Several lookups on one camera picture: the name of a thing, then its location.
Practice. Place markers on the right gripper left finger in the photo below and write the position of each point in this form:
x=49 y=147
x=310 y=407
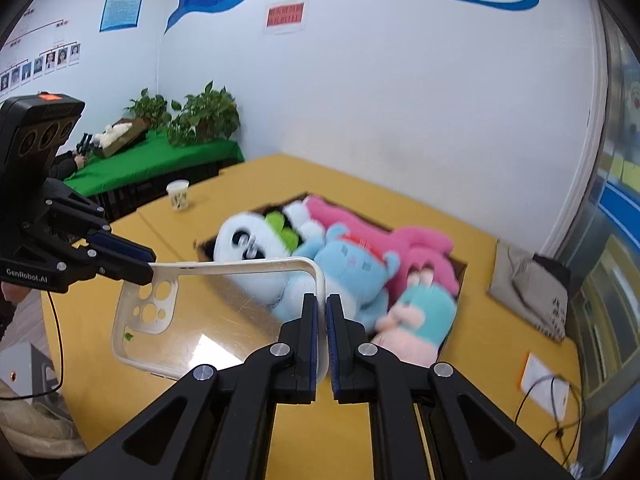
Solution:
x=215 y=424

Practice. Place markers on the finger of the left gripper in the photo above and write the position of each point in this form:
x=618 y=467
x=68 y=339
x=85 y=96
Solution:
x=102 y=245
x=133 y=267

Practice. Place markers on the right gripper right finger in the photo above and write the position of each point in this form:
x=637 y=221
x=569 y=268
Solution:
x=427 y=422

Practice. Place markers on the teal and pink plush toy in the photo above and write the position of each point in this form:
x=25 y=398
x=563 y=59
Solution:
x=418 y=323

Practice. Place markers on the clear white phone case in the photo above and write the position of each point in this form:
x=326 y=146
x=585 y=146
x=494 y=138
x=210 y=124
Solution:
x=217 y=313

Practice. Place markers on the panda plush toy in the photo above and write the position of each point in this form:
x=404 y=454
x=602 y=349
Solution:
x=273 y=233

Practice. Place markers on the light blue plush toy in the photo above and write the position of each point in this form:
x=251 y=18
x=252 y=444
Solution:
x=353 y=271

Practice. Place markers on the person's left hand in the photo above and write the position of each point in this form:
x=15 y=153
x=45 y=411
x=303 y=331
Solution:
x=15 y=294

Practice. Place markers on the paper cup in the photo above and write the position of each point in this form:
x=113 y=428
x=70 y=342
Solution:
x=178 y=194

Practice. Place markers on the person in black clothes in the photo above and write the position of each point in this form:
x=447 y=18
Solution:
x=68 y=163

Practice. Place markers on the green covered table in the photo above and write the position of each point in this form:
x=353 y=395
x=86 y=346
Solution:
x=153 y=157

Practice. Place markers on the box with white plush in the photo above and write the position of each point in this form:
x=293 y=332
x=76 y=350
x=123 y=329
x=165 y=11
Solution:
x=118 y=136

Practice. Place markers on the white paper card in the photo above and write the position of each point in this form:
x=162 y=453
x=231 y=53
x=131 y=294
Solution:
x=547 y=389

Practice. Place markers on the cardboard box tray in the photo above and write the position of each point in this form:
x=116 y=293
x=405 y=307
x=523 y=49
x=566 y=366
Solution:
x=401 y=284

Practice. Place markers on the potted green plant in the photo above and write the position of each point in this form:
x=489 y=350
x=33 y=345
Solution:
x=205 y=117
x=152 y=108

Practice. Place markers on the grey cloth bag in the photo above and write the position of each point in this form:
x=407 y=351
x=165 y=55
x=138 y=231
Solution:
x=524 y=286

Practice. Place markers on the beige jacket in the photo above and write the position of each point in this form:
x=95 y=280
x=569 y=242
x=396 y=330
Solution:
x=41 y=428

